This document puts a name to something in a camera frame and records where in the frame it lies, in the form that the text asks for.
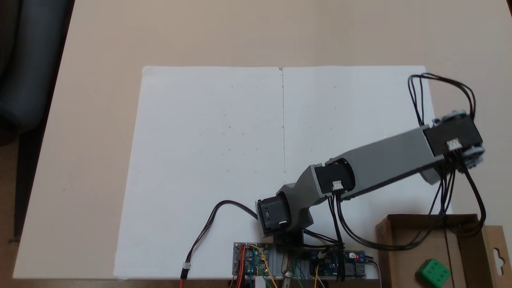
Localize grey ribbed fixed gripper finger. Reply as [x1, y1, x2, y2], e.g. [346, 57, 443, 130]
[419, 165, 445, 186]

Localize green dice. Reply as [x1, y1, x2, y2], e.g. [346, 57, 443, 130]
[415, 259, 451, 288]

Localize brown cardboard box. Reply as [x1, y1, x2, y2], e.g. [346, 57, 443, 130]
[375, 214, 512, 288]

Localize white paper sheet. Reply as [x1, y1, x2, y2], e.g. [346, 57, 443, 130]
[280, 65, 453, 279]
[114, 66, 285, 279]

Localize circuit board with blue parts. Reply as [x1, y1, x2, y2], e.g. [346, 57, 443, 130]
[310, 250, 367, 279]

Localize circuit board with white connectors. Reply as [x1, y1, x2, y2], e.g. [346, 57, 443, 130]
[233, 242, 270, 277]

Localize dark grey upholstered seat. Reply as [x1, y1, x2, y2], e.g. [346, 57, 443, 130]
[0, 0, 76, 146]

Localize black wrist servo cable loop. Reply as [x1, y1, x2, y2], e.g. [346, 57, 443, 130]
[408, 73, 477, 126]

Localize black arm servo cable bundle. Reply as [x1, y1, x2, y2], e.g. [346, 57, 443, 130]
[327, 160, 487, 280]

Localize red orange wires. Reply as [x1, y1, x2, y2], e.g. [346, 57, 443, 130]
[178, 245, 247, 288]

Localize black power cable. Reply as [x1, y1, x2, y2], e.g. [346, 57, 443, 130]
[181, 200, 260, 280]

